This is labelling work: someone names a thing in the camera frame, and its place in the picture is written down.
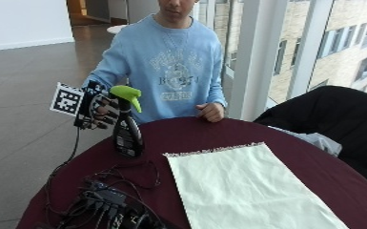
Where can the the person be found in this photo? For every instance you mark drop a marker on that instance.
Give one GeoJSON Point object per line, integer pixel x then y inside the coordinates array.
{"type": "Point", "coordinates": [170, 57]}

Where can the maroon tablecloth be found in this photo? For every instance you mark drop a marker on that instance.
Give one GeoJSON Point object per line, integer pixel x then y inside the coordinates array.
{"type": "Point", "coordinates": [192, 136]}

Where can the black spray bottle green trigger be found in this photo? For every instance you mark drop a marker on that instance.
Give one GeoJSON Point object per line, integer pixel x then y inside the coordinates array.
{"type": "Point", "coordinates": [126, 133]}

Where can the white window pillar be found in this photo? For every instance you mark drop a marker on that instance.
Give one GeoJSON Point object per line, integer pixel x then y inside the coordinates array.
{"type": "Point", "coordinates": [257, 57]}

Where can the white marker cube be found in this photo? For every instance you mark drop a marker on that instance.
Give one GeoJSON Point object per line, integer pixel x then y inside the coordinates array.
{"type": "Point", "coordinates": [67, 99]}

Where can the white round table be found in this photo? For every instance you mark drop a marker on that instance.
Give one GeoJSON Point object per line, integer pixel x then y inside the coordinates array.
{"type": "Point", "coordinates": [116, 29]}

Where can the white cloth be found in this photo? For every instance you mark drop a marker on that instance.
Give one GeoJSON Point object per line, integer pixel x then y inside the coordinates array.
{"type": "Point", "coordinates": [242, 187]}

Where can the black electronics hub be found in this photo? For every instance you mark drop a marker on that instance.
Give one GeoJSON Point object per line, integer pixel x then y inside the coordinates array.
{"type": "Point", "coordinates": [106, 203]}

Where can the black chair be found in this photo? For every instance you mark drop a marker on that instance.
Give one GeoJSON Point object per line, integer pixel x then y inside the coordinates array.
{"type": "Point", "coordinates": [339, 120]}

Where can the white window mullion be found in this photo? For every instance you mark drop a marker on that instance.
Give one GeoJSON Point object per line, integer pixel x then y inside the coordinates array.
{"type": "Point", "coordinates": [307, 47]}

